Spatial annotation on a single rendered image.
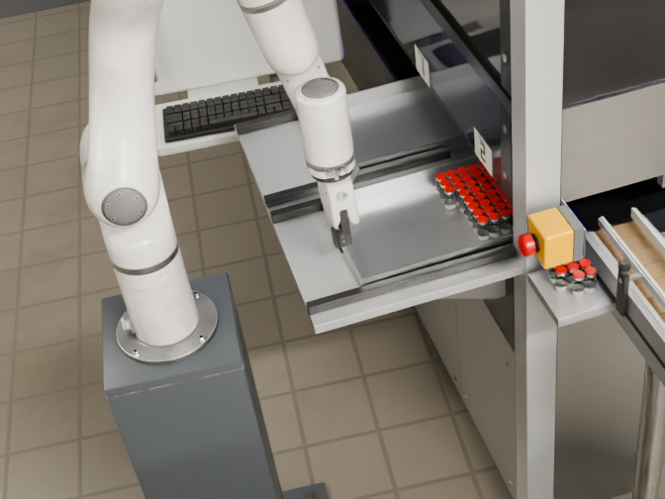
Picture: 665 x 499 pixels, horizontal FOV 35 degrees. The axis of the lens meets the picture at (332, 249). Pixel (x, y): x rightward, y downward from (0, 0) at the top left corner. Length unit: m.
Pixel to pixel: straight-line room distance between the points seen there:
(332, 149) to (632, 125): 0.51
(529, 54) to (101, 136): 0.67
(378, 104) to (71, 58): 2.52
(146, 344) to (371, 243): 0.47
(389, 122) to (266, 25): 0.79
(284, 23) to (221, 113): 0.99
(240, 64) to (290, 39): 1.09
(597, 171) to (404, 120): 0.61
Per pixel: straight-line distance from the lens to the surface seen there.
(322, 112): 1.73
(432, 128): 2.35
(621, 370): 2.30
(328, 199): 1.83
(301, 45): 1.66
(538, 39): 1.71
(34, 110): 4.49
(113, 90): 1.65
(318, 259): 2.04
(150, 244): 1.81
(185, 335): 1.96
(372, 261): 2.02
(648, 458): 2.17
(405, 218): 2.11
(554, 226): 1.84
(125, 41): 1.61
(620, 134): 1.89
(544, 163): 1.84
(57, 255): 3.68
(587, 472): 2.51
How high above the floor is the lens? 2.21
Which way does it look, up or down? 40 degrees down
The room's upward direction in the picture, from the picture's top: 9 degrees counter-clockwise
